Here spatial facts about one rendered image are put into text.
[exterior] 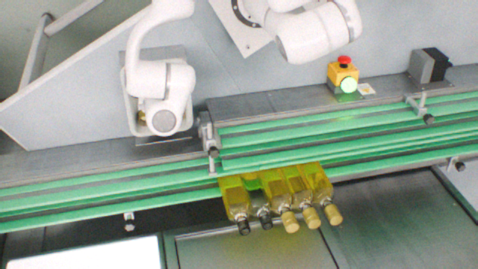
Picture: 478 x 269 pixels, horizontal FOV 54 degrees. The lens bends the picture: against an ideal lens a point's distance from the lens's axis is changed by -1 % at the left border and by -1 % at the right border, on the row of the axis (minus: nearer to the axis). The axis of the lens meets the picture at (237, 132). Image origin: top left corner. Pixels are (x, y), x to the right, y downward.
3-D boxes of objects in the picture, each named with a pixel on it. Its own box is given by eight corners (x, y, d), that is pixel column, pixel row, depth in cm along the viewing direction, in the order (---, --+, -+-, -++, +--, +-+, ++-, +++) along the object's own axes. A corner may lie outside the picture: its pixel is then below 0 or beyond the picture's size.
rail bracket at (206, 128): (202, 158, 133) (210, 187, 123) (199, 108, 123) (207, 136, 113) (213, 156, 134) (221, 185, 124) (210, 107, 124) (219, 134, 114)
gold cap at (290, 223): (280, 221, 121) (285, 234, 118) (281, 211, 119) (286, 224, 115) (293, 219, 122) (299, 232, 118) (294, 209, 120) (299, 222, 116)
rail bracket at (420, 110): (399, 100, 138) (423, 125, 128) (403, 78, 134) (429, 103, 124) (411, 99, 139) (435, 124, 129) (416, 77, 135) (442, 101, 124)
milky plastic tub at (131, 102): (130, 121, 136) (131, 138, 129) (117, 51, 123) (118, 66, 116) (190, 113, 139) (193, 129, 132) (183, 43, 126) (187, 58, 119)
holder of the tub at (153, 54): (134, 134, 140) (134, 150, 133) (118, 51, 123) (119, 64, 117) (190, 126, 143) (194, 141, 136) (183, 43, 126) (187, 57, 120)
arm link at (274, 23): (255, 10, 100) (281, 38, 88) (310, -15, 101) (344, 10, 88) (267, 48, 106) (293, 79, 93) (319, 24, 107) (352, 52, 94)
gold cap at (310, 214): (302, 217, 122) (307, 230, 119) (302, 208, 120) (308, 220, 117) (314, 215, 123) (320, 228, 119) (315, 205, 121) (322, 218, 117)
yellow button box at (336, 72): (325, 81, 144) (334, 94, 138) (327, 60, 140) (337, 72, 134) (346, 79, 145) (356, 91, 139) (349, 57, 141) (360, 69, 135)
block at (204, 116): (198, 138, 138) (202, 152, 132) (196, 111, 132) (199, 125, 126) (210, 136, 138) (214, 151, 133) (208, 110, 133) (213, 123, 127)
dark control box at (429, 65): (406, 71, 149) (420, 84, 142) (411, 48, 144) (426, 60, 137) (429, 68, 150) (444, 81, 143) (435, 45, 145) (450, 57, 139)
